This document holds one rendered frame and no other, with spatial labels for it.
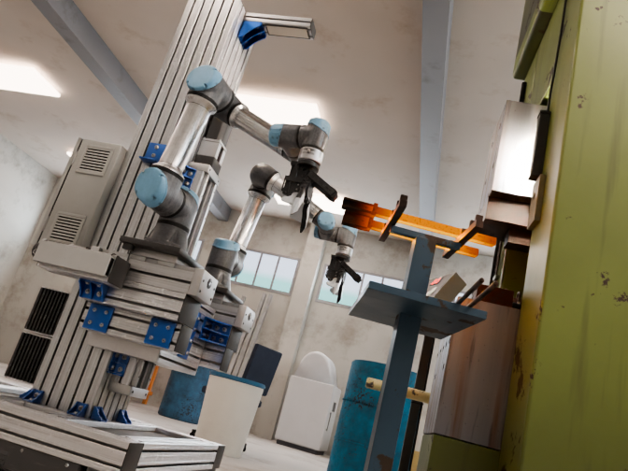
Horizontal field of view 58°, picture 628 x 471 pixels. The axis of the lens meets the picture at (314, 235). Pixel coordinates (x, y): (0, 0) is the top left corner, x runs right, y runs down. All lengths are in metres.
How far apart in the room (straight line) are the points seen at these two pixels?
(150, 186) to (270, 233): 8.57
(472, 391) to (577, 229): 0.59
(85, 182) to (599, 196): 1.82
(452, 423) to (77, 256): 1.29
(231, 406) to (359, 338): 5.16
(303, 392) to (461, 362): 6.89
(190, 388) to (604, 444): 6.66
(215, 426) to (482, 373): 3.14
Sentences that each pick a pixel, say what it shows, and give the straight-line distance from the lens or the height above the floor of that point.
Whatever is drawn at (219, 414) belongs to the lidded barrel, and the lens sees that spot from 4.73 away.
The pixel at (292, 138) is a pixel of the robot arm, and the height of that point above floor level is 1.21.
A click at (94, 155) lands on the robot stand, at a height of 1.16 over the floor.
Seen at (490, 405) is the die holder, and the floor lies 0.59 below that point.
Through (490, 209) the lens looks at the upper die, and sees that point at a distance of 2.22.
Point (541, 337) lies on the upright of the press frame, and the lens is 1.69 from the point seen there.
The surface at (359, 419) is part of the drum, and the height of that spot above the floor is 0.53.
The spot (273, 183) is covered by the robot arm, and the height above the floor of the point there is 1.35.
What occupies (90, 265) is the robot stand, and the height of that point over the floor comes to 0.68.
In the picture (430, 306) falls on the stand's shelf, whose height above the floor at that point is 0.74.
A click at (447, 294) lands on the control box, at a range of 2.60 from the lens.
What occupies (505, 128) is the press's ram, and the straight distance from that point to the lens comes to 2.33.
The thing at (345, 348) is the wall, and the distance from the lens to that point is 9.59.
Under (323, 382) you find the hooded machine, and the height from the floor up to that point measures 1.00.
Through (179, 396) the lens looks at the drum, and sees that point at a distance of 7.92.
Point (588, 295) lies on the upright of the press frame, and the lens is 1.76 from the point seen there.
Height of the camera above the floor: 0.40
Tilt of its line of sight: 18 degrees up
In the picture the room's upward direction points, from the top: 15 degrees clockwise
